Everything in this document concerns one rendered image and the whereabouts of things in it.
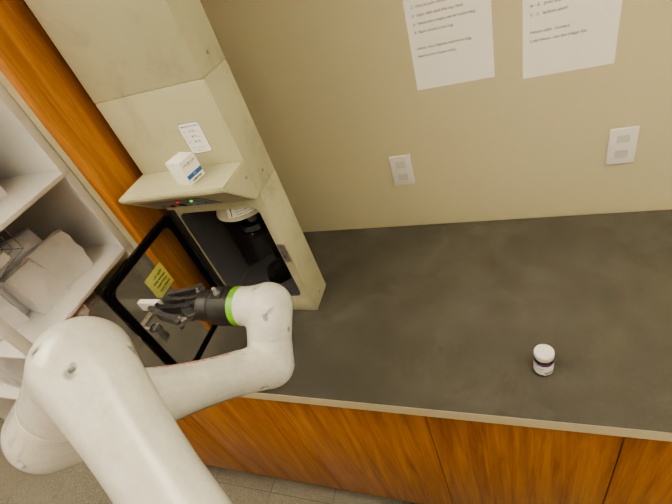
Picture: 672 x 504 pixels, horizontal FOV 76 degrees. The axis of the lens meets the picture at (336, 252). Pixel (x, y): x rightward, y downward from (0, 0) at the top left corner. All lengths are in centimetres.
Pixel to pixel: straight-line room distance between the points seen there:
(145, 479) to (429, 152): 118
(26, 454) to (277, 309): 47
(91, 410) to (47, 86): 82
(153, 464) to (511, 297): 102
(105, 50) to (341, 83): 63
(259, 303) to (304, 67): 76
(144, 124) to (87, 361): 70
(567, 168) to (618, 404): 70
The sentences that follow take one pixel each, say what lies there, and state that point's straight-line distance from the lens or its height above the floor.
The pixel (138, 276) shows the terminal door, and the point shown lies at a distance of 122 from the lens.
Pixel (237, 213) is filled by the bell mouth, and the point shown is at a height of 134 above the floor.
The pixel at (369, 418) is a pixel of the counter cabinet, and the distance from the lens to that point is 132.
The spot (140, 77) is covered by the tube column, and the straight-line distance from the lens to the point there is 110.
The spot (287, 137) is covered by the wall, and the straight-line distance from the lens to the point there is 152.
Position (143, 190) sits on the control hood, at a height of 151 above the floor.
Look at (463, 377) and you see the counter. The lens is 116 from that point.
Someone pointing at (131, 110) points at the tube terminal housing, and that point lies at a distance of 116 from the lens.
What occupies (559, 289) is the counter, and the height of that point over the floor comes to 94.
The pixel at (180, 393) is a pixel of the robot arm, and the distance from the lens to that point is 83.
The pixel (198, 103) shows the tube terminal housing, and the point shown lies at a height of 166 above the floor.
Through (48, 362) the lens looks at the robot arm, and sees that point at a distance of 61.
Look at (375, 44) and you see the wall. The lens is 132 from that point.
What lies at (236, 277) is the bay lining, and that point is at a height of 105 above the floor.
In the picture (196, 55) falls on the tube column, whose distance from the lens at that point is 101.
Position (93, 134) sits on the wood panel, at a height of 164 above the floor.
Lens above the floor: 194
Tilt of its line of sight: 39 degrees down
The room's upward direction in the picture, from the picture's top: 22 degrees counter-clockwise
